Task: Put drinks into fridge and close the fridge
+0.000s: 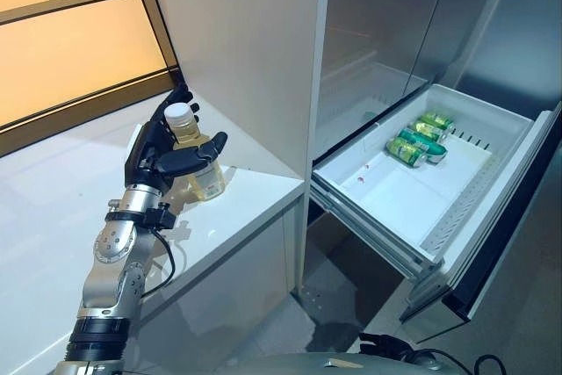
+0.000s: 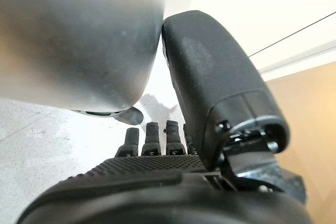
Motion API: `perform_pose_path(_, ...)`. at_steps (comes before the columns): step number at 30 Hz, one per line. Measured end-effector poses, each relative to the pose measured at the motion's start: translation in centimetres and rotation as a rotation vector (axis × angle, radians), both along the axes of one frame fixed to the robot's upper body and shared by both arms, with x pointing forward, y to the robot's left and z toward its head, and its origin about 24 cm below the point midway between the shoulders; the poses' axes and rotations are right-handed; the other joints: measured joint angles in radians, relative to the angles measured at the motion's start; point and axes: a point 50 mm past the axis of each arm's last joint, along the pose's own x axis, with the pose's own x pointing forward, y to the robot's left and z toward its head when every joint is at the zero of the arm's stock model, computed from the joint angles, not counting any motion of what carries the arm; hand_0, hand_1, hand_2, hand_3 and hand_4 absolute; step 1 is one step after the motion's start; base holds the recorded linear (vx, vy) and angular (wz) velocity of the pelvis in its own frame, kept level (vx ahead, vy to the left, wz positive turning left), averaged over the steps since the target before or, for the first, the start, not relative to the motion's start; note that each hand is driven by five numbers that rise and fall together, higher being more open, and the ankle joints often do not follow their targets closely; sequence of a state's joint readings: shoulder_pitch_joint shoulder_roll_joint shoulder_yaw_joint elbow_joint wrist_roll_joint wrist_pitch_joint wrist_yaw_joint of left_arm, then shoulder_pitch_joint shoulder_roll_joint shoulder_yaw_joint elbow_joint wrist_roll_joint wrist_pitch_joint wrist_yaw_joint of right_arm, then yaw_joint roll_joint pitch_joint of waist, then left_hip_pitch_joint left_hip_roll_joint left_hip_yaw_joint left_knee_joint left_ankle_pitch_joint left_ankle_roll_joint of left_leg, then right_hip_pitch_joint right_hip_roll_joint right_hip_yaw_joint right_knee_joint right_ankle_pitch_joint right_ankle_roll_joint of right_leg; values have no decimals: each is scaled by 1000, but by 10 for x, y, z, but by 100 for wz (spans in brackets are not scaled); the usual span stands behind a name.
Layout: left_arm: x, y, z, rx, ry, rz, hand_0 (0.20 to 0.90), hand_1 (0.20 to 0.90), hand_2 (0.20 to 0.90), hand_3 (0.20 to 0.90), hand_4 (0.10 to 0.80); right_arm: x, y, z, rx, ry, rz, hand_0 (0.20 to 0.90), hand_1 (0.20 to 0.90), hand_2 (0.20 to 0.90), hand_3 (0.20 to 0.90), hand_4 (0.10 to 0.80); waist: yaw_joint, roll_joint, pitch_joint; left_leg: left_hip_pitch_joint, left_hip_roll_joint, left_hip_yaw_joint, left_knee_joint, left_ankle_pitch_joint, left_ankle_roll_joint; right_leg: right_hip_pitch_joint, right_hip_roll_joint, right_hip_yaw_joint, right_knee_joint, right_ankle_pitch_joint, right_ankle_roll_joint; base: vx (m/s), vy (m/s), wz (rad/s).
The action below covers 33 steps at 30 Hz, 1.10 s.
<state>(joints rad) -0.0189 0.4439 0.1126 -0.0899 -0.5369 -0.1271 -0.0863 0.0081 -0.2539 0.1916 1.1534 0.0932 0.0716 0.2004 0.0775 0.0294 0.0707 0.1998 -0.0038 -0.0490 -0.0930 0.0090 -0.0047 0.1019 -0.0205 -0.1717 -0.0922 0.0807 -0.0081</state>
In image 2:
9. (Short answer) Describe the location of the grey metal bowl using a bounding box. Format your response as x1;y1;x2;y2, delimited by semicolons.
0;0;165;126

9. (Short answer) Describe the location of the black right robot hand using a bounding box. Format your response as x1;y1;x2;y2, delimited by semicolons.
16;9;315;224

